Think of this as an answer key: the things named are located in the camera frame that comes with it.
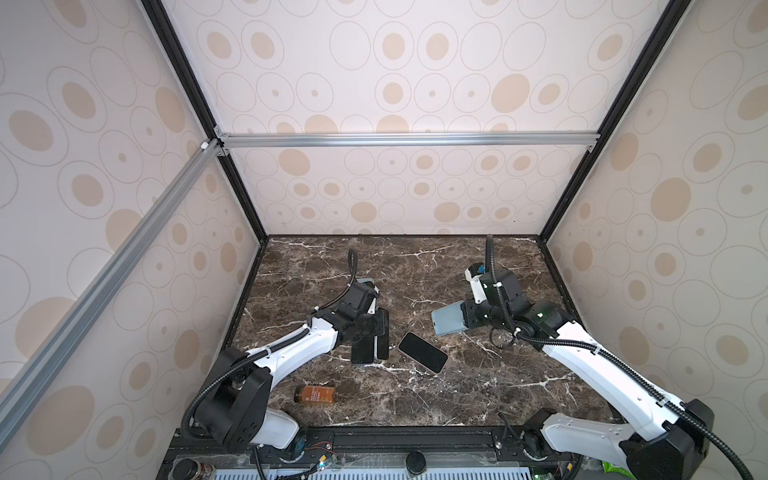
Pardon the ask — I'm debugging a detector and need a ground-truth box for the black corner frame post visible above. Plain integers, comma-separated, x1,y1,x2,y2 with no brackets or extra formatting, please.
140,0,269,243
538,0,692,246

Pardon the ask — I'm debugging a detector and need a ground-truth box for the black round knob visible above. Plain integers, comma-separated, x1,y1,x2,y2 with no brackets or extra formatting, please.
405,451,427,476

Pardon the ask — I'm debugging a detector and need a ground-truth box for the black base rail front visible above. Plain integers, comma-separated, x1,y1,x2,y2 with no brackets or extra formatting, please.
157,425,594,479

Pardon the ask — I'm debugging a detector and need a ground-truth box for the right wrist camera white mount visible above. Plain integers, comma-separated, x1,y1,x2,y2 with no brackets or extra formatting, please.
464,262,487,304

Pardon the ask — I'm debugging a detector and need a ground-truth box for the small orange brown bottle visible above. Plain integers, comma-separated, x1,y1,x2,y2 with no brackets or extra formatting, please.
294,385,335,405

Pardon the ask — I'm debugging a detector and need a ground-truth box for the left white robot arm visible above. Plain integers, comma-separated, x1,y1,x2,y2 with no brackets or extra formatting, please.
182,279,389,457

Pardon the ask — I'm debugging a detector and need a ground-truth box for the black smartphone white rim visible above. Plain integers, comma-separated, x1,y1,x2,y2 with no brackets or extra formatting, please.
375,308,390,361

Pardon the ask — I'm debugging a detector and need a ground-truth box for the silver aluminium rail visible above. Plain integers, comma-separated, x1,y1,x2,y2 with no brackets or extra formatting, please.
1,138,223,449
220,131,600,149

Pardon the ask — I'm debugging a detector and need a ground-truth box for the black smartphone from case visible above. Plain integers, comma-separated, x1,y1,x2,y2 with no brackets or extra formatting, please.
351,336,376,365

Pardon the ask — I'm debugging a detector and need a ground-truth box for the silver aluminium rail left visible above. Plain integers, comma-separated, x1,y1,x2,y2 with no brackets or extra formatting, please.
1,138,223,449

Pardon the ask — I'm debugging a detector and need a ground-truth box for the right black corrugated cable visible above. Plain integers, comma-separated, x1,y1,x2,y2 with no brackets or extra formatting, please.
484,233,754,480

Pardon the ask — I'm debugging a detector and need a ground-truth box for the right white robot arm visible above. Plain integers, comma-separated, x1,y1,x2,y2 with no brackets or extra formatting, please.
458,263,714,479

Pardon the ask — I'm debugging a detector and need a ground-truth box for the black corner frame post left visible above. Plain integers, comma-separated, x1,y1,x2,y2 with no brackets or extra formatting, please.
140,0,269,243

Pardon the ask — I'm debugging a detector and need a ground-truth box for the silver aluminium rail back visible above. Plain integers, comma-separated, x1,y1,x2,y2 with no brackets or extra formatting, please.
220,131,600,149

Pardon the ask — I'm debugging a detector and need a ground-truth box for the black corner frame post right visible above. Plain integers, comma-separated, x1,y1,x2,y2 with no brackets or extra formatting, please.
538,0,692,246

